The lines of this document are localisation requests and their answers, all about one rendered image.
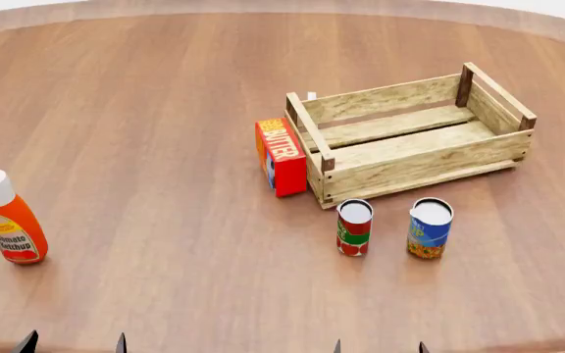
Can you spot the orange tomato ketchup bottle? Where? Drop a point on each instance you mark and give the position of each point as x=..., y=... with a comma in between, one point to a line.
x=16, y=228

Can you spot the blue soup can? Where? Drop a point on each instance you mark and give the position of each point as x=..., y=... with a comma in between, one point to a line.
x=428, y=228

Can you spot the red tomato sauce can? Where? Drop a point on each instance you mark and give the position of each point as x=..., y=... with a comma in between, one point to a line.
x=354, y=229

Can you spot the wooden slatted crate tray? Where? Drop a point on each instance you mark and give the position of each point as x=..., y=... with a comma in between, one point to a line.
x=410, y=147

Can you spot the small white object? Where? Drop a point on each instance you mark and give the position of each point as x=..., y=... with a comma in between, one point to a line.
x=311, y=96

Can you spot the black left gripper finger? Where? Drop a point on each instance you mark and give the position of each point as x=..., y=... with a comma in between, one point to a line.
x=121, y=345
x=28, y=343

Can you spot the red butter box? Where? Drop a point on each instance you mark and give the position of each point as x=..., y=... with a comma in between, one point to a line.
x=285, y=158

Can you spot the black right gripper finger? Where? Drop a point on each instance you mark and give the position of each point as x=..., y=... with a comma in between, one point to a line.
x=423, y=348
x=337, y=347

